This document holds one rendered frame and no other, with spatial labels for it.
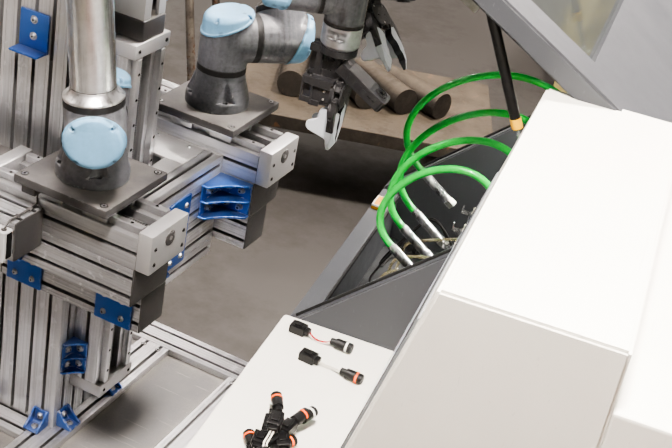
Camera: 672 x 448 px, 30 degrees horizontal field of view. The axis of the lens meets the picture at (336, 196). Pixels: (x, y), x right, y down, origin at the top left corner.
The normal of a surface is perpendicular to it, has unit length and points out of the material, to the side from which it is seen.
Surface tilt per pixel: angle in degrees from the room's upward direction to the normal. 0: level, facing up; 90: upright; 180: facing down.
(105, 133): 98
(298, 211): 0
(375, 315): 90
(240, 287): 0
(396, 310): 90
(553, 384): 90
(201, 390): 0
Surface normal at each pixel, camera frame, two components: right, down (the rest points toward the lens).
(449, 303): -0.32, 0.40
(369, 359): 0.17, -0.87
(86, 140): 0.11, 0.60
